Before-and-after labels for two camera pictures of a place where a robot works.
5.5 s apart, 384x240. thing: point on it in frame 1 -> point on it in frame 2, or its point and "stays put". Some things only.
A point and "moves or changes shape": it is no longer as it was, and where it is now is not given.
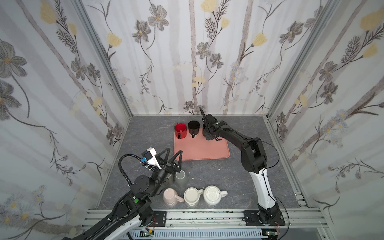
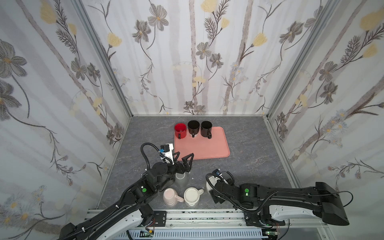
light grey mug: x=181 y=180 stays put
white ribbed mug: x=212 y=195 moves or changes shape
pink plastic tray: x=199 y=148 stays put
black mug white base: x=193 y=128 stays put
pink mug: x=169 y=197 stays put
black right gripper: x=208 y=127 -> x=214 y=185
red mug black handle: x=180 y=130 stays put
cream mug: x=191 y=196 stays put
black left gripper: x=163 y=161 -> x=185 y=168
